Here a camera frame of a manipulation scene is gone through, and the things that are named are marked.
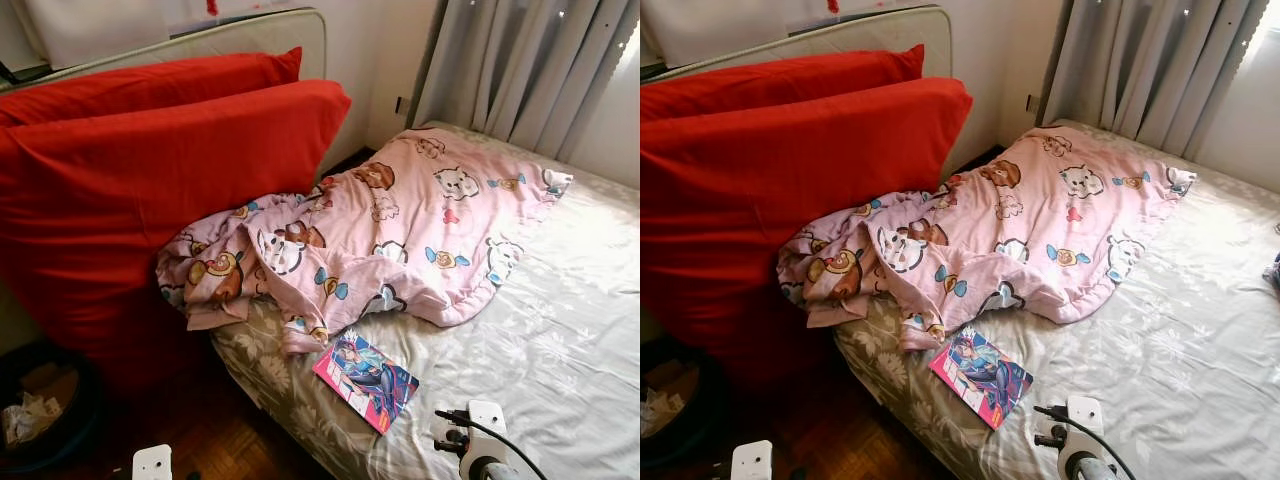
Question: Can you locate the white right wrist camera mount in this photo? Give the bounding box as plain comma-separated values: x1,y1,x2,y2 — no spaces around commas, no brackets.
458,400,508,479
1060,395,1106,479

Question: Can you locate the pink and blue comic book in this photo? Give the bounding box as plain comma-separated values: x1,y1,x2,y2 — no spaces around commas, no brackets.
928,325,1034,431
312,328,421,436

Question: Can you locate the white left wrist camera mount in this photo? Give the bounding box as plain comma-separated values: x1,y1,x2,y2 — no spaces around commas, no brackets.
730,440,774,480
132,444,174,480

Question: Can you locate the bed with beige floral sheet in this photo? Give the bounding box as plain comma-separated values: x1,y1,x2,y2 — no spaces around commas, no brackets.
210,120,641,480
832,118,1280,480

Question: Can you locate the crumpled white paper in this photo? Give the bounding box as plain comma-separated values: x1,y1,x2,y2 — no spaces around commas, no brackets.
0,392,51,446
640,388,669,437

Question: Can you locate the pink cartoon print blanket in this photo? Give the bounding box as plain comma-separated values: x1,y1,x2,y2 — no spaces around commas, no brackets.
155,127,574,356
777,125,1197,353

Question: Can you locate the grey curtain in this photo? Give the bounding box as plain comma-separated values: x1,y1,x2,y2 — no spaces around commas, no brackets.
1040,0,1280,161
410,0,641,166

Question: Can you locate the flat red pillow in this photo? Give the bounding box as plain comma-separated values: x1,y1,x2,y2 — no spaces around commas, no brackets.
0,47,303,129
640,44,926,123

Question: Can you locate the large red pillow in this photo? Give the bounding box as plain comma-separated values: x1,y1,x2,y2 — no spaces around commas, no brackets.
640,77,973,391
0,80,352,396

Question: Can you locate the grey padded headboard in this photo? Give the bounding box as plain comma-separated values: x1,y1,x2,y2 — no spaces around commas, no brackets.
640,5,953,86
0,8,328,96

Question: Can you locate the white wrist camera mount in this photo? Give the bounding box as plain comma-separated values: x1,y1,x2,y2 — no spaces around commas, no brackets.
730,440,774,480
458,400,508,479
132,444,174,480
1060,395,1106,479

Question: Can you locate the black round waste bin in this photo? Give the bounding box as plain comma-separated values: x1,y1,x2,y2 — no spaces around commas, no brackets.
640,335,707,471
0,340,106,476

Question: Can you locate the brown cardboard piece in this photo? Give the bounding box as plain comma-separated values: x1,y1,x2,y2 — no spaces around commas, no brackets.
645,360,691,397
20,362,81,411

